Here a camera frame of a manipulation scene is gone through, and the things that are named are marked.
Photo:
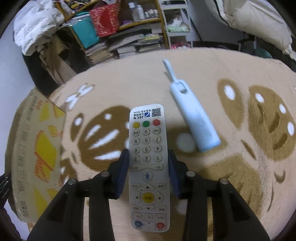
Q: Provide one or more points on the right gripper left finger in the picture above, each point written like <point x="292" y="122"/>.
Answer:
<point x="63" y="218"/>

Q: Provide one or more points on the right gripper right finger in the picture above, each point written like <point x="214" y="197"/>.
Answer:
<point x="233" y="219"/>

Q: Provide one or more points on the light blue power bank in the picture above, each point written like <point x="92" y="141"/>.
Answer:
<point x="200" y="126"/>

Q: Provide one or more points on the white remote control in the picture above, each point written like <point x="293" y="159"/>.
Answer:
<point x="148" y="172"/>

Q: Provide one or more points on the open cardboard box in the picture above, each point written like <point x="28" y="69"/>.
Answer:
<point x="36" y="156"/>

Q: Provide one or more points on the black coat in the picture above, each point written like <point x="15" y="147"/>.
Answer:
<point x="39" y="75"/>

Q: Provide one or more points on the beige patterned blanket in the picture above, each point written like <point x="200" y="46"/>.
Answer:
<point x="194" y="144"/>

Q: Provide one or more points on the stack of books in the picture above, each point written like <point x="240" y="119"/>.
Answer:
<point x="98" y="53"/>

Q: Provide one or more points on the white puffer jacket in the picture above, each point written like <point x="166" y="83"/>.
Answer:
<point x="35" y="24"/>

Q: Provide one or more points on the teal bag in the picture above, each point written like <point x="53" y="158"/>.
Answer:
<point x="83" y="27"/>

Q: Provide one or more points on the wooden bookshelf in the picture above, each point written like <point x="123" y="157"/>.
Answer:
<point x="141" y="26"/>

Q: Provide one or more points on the red gift bag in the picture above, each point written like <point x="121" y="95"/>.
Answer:
<point x="105" y="19"/>

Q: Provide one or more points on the white rolling cart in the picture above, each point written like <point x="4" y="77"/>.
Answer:
<point x="177" y="24"/>

